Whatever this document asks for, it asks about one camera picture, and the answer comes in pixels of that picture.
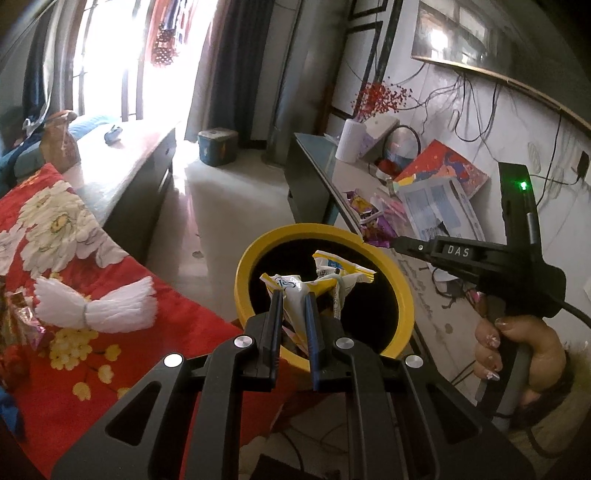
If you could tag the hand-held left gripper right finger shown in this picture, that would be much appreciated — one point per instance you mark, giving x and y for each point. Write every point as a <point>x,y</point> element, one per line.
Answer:
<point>311,332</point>

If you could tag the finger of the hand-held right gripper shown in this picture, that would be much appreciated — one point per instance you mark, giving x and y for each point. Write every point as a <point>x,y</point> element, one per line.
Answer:
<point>418,248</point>

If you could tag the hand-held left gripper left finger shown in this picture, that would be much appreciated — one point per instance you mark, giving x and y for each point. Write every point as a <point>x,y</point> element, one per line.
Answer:
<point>277,323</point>

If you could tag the yellow white wrapper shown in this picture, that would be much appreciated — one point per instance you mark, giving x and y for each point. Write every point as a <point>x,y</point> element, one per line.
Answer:
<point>295,288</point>

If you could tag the yellow round waste bin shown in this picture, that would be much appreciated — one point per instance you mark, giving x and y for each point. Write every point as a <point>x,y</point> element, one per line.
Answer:
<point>323,229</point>

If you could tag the person's right forearm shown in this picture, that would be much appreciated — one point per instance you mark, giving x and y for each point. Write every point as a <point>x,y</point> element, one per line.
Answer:
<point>568,401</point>

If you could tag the person's right hand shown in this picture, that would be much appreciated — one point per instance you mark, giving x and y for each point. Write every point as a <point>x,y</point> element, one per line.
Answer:
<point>547,350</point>

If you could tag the blue white printed paper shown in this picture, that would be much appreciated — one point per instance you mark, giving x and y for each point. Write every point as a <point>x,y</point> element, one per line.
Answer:
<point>443,207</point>

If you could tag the purple snack wrappers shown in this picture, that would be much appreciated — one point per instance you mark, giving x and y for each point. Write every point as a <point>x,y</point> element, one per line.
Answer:
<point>374,221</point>

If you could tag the red picture book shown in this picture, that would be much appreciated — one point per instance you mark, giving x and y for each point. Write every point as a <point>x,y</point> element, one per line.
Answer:
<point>443,168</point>

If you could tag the white box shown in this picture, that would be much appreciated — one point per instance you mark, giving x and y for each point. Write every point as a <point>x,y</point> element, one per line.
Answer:
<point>383,134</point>

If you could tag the dark glass television stand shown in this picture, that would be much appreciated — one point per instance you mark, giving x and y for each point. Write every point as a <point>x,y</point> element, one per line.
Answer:
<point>314,175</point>

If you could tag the black power adapter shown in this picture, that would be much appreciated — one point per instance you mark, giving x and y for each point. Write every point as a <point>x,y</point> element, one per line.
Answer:
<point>581,166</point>

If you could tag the red floral blanket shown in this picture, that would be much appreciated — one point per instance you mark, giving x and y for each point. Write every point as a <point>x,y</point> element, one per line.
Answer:
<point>138,341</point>

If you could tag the small white foam net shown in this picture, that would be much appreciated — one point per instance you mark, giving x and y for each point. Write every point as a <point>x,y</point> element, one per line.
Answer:
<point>115,309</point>

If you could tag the blue storage box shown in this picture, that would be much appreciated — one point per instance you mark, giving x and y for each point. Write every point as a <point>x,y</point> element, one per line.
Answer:
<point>217,150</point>

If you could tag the grey tower air conditioner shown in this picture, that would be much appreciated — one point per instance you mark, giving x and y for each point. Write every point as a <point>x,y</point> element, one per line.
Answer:
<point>304,83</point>

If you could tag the glossy coffee table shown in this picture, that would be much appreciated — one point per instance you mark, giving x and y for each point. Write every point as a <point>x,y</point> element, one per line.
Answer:
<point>120,170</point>

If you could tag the small dark object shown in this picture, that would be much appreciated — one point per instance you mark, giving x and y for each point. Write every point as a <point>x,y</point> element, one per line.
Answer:
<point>113,134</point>

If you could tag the small purple candy wrapper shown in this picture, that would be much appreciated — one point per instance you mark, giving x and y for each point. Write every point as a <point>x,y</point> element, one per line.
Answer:
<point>25,318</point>

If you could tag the grey brown curtain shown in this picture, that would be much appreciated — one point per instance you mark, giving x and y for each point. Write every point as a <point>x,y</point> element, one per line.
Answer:
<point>231,69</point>

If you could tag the brown paper bag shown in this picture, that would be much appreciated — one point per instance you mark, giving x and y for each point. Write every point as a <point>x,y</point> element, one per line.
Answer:
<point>60,143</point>

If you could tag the blue heart-print sofa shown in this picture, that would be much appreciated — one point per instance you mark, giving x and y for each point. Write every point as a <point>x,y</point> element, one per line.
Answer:
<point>18,161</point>

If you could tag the hanging laundry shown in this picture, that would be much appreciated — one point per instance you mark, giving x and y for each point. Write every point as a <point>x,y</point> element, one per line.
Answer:
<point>168,37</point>

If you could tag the balcony glass door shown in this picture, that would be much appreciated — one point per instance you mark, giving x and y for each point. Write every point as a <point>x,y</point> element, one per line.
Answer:
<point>106,60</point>

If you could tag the dark blue curtain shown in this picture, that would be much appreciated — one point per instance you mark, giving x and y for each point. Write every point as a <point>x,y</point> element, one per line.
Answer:
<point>41,55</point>

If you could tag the black wall frame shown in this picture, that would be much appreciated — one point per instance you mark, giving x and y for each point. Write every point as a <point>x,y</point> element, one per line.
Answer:
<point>344,113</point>

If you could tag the wall-mounted television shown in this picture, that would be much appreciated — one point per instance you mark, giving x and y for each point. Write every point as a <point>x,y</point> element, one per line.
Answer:
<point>508,41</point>

